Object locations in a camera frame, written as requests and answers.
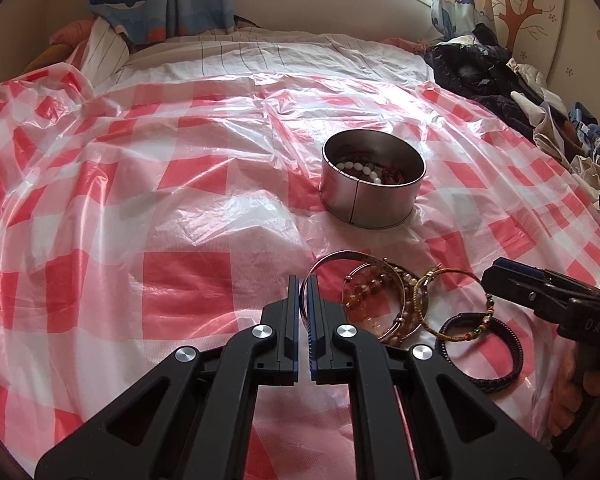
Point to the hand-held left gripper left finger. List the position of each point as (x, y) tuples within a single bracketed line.
[(292, 320)]

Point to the round metal tin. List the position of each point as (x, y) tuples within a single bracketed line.
[(375, 205)]

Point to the cream printed curtain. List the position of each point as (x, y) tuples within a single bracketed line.
[(460, 5)]

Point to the heap of dark clothes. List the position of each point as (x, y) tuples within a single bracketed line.
[(470, 70)]

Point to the silver bangle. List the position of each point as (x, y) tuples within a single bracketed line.
[(330, 257)]

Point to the white striped bedsheet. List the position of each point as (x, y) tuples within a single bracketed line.
[(280, 50)]

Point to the pink cloth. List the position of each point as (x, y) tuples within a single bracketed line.
[(70, 30)]

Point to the red white checkered plastic sheet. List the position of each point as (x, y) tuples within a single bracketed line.
[(180, 185)]

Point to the white cloth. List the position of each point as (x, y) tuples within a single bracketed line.
[(540, 110)]

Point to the person's right hand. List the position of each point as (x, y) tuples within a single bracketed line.
[(562, 395)]

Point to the white striped pillow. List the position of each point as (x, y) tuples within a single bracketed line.
[(107, 50)]

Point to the brown cushion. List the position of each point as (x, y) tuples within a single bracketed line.
[(50, 57)]

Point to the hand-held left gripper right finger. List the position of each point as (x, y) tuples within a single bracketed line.
[(314, 330)]

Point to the tree print headboard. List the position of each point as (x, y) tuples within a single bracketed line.
[(525, 15)]

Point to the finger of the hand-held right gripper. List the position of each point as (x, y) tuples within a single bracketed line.
[(522, 267), (515, 290)]

